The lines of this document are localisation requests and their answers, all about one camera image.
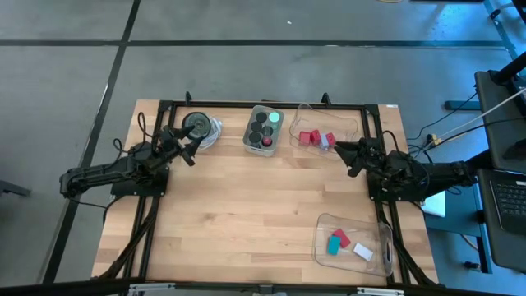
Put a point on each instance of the black slanted pole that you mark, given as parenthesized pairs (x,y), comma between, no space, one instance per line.
(509,67)

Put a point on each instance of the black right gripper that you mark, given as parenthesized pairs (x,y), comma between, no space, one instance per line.
(370,153)

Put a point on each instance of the silver mount bracket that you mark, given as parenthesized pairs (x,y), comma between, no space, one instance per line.
(150,287)
(380,291)

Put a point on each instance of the white sheet under arm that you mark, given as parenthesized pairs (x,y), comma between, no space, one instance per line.
(436,204)

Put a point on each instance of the black aluminium table frame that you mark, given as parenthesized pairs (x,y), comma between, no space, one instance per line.
(213,103)

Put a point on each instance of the black-lid jar red contents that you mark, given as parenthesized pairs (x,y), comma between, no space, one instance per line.
(268,131)

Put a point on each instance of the mint-lid jar green contents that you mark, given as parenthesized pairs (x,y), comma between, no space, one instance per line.
(275,117)

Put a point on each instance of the small black floor plug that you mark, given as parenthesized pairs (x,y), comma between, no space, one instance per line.
(470,265)

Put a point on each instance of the grey desk foot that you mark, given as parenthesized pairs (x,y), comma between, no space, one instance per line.
(462,104)

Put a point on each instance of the red box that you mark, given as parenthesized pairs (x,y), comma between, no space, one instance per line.
(343,237)

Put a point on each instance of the clear plastic tray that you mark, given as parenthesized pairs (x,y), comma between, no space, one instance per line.
(370,230)
(328,119)

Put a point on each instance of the white box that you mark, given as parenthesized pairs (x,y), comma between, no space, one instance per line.
(363,251)

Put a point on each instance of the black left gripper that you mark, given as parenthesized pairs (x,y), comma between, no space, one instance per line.
(170,144)

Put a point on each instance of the black frame clamp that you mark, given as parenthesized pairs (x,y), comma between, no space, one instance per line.
(326,98)
(188,98)

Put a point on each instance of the grey furniture foot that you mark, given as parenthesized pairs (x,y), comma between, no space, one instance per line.
(12,188)

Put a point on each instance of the red cube adapter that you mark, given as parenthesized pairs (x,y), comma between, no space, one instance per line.
(315,136)
(331,139)
(304,137)

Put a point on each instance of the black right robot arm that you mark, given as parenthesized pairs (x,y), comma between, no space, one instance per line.
(411,174)

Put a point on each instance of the black-lid jar blue contents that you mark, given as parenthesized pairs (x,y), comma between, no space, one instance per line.
(257,126)

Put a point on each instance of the white plastic bin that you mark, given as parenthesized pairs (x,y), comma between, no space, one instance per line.
(248,150)

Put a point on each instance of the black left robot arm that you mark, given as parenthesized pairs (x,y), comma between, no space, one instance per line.
(102,172)

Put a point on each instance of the black-lid jar white contents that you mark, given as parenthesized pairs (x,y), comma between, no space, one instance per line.
(261,117)

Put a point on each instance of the teal box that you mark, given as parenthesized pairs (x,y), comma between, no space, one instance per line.
(333,245)

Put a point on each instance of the black desk top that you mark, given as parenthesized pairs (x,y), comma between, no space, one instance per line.
(497,123)

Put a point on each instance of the black laptop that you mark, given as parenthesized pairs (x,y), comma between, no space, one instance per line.
(509,205)

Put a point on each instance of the pale blue cube adapter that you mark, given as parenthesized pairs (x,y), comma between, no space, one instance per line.
(324,140)

